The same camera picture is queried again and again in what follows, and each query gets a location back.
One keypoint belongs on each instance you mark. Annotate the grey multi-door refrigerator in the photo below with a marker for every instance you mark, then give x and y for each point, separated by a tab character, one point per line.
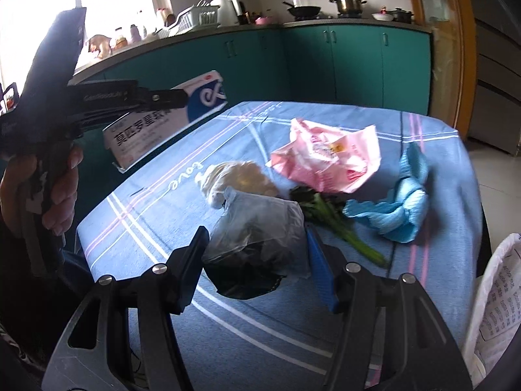
496	69

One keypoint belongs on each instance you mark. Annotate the teal lower kitchen cabinets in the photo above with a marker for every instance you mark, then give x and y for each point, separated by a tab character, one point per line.
354	69

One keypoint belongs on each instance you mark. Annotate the pink printed plastic bag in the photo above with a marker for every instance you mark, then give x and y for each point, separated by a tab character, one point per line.
325	159

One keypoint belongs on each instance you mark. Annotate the brown jar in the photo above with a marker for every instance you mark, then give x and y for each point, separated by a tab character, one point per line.
120	38

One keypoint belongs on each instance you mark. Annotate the white medicine box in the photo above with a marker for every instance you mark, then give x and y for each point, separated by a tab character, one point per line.
163	134

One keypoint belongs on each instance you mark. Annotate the white kitchen appliance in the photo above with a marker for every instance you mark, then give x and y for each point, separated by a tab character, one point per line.
224	10

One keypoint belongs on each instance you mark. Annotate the pink container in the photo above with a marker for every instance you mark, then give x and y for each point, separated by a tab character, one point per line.
263	20

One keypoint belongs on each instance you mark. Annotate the clear bag with beige contents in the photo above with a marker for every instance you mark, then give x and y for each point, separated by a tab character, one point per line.
244	179

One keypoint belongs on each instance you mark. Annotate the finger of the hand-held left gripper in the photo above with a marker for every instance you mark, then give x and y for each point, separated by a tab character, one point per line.
163	98

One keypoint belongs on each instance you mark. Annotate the blue face mask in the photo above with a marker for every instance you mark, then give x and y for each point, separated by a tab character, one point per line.
403	207

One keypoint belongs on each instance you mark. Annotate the black lidded pot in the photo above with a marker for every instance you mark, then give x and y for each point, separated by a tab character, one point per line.
401	16

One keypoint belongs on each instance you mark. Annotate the clear bag with dark contents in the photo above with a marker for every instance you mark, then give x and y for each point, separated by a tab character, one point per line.
260	232

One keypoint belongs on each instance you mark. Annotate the white bowl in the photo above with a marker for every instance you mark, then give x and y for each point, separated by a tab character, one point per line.
382	17

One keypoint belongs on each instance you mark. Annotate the green vegetable stalk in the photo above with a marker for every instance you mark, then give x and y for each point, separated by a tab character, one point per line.
338	222

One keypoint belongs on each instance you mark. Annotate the steel cooking pot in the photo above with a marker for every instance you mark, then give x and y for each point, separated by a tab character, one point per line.
348	4

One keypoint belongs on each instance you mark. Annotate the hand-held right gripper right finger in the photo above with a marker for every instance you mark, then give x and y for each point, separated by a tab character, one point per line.
321	269

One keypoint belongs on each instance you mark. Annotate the pale pink bottle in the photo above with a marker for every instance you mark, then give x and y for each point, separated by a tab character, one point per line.
135	34

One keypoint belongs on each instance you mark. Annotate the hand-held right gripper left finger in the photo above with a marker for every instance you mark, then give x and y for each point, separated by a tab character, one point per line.
187	277

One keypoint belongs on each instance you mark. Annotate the bin with white printed liner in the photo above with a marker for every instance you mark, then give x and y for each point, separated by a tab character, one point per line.
496	317

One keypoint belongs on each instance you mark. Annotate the white dish rack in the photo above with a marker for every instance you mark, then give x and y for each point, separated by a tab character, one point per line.
195	18

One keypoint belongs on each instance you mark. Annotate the person's left hand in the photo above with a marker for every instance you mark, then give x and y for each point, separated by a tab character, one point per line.
63	187

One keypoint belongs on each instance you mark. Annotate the black wok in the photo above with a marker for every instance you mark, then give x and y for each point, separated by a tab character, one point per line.
305	10

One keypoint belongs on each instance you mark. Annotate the blue plaid tablecloth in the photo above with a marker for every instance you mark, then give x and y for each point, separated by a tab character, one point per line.
427	260

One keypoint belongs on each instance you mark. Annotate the wooden framed glass door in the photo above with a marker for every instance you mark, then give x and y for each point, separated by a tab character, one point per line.
460	49

